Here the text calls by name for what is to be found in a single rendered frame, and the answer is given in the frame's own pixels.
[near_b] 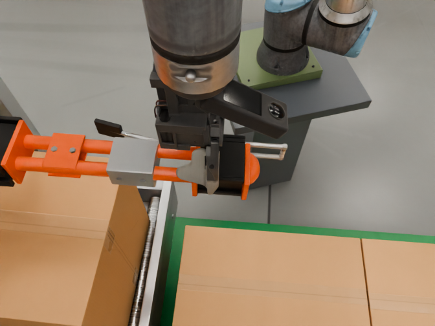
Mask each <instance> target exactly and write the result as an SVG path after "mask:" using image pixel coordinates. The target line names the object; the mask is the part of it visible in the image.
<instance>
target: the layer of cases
mask: <svg viewBox="0 0 435 326"><path fill-rule="evenodd" d="M172 326H435V244H430V243H413V242H404V241H387V240H378V239H361V240H360V239H359V238H352V237H335V236H326V235H309V234H292V233H283V232H266V231H257V230H240V229H231V228H214V227H205V226H188V225H186V226H185V229H184V239H183V249H182V254H181V264H180V269H179V279H178V284H177V293H176V299H175V308H174V314H173V323H172Z"/></svg>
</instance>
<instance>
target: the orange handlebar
mask: <svg viewBox="0 0 435 326"><path fill-rule="evenodd" d="M23 143H24V147H25V148H26V149H43V150H47V152H46V155H45V158H37V157H17V158H16V160H15V168H16V169H17V170H19V171H37V172H45V173H48V176H51V177H69V178H80V177H81V175H90V176H100V177H109V175H108V174H107V171H106V168H107V163H108V162H91V161H85V160H86V156H87V153H97V154H107V155H110V152H111V148H112V145H113V141H110V140H93V139H85V135H74V134H65V133H53V135H52V136H39V135H26V136H25V137H24V141H23ZM193 150H195V147H192V146H191V148H190V151H187V150H175V149H162V148H161V147H160V144H159V146H158V152H157V156H158V158H169V159H178V160H192V152H193ZM176 170H177V168H172V167H162V166H155V169H154V174H153V180H161V181H171V182H188V181H186V180H181V179H180V178H179V177H178V176H177V175H176ZM259 174H260V165H259V162H258V159H257V158H256V157H255V156H254V155H253V154H252V153H251V154H250V184H252V183H254V181H255V180H256V179H257V178H258V177H259ZM189 183H191V182H189Z"/></svg>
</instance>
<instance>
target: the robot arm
mask: <svg viewBox="0 0 435 326"><path fill-rule="evenodd" d="M142 4H143V7H144V13H145V17H146V23H147V27H148V32H149V36H150V44H151V50H152V54H153V69H152V71H151V74H150V84H151V88H156V90H157V96H158V99H159V100H157V101H156V103H155V104H156V106H155V107H154V114H155V117H156V121H155V128H156V131H157V136H158V139H159V144H160V147H161V148H162V149H175V150H187V151H190V148H191V146H197V147H204V146H206V149H204V148H197V149H195V150H193V152H192V161H191V162H190V163H189V164H186V165H183V166H181V167H178V168H177V170H176V175H177V176H178V177H179V178H180V179H181V180H186V181H188V182H193V183H196V184H201V185H204V186H205V187H206V188H207V193H208V195H212V194H213V193H214V192H215V191H216V190H217V188H218V187H219V147H220V146H222V145H223V132H224V124H225V119H227V120H230V121H232V122H235V123H237V124H239V125H242V126H244V127H247V128H249V129H252V130H254V131H257V132H259V133H261V134H264V135H267V136H269V137H271V138H274V139H279V138H280V137H281V136H283V135H284V134H286V133H287V132H288V117H287V105H286V103H284V102H281V101H280V100H277V99H275V98H273V97H271V96H269V95H266V94H264V93H262V92H260V91H257V90H256V89H253V88H251V87H249V86H247V85H244V84H242V83H240V82H238V81H236V80H233V77H235V75H236V73H237V71H238V64H239V53H240V34H241V15H242V4H243V0H142ZM377 13H378V12H377V11H376V10H375V9H372V0H265V14H264V26H263V39H262V42H261V43H260V46H259V47H258V50H257V55H256V59H257V62H258V65H259V66H260V67H261V68H262V69H263V70H265V71H266V72H268V73H271V74H274V75H278V76H289V75H293V74H296V73H298V72H300V71H302V70H303V69H304V68H305V67H306V66H307V64H308V61H309V49H308V46H310V47H314V48H317V49H320V50H325V51H328V52H332V53H334V54H338V55H341V56H347V57H351V58H356V57H357V56H358V55H359V54H360V52H361V49H362V47H363V45H364V42H365V41H366V38H367V36H368V34H369V32H370V29H371V27H372V25H373V23H374V21H375V19H376V16H377ZM157 102H159V103H158V105H157ZM156 108H157V114H156ZM205 156H206V165H205Z"/></svg>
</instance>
